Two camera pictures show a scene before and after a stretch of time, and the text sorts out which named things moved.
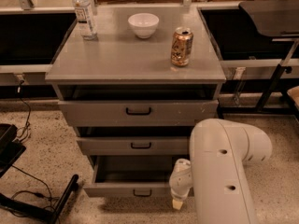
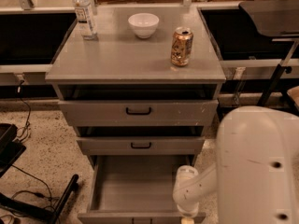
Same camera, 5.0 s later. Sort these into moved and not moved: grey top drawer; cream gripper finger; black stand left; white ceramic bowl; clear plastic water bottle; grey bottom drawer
Moved: cream gripper finger; grey bottom drawer
Not moved: clear plastic water bottle; black stand left; grey top drawer; white ceramic bowl
